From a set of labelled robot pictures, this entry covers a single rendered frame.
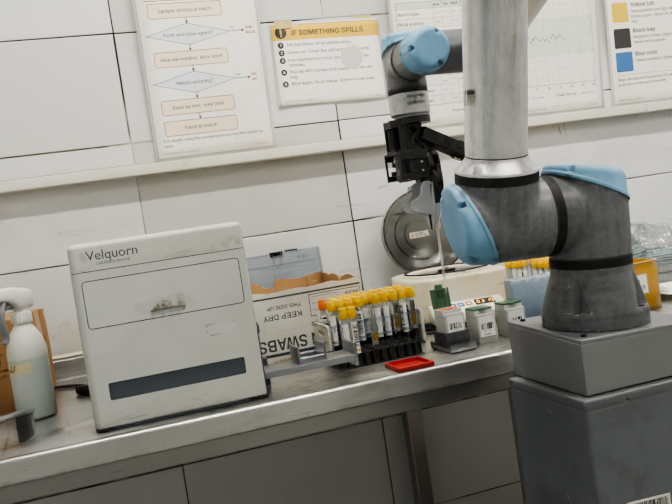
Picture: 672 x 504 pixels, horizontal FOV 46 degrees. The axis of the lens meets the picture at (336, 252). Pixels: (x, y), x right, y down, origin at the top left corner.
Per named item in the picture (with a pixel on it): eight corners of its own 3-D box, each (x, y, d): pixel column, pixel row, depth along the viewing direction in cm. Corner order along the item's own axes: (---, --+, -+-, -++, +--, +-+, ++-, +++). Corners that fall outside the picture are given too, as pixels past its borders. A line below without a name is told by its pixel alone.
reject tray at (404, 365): (399, 373, 138) (398, 368, 138) (385, 367, 144) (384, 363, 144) (434, 365, 140) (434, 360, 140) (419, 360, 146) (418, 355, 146)
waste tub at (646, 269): (612, 318, 159) (605, 269, 158) (568, 314, 171) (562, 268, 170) (663, 306, 164) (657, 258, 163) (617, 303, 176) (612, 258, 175)
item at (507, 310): (510, 338, 154) (505, 303, 154) (497, 335, 159) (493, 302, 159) (528, 334, 156) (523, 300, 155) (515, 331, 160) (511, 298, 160)
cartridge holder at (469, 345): (451, 354, 147) (448, 335, 147) (431, 348, 156) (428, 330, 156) (477, 348, 149) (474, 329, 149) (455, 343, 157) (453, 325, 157)
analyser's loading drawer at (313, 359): (244, 389, 134) (240, 358, 134) (237, 382, 140) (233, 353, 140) (359, 364, 140) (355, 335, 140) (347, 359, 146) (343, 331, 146)
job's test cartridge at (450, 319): (448, 344, 150) (443, 311, 149) (437, 341, 154) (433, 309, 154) (467, 340, 151) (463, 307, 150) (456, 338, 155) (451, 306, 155)
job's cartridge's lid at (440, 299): (429, 286, 154) (428, 286, 154) (434, 310, 153) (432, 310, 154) (447, 282, 155) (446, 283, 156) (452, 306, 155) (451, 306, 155)
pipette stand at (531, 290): (520, 330, 160) (513, 281, 160) (507, 326, 167) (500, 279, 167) (566, 322, 162) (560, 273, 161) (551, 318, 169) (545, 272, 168)
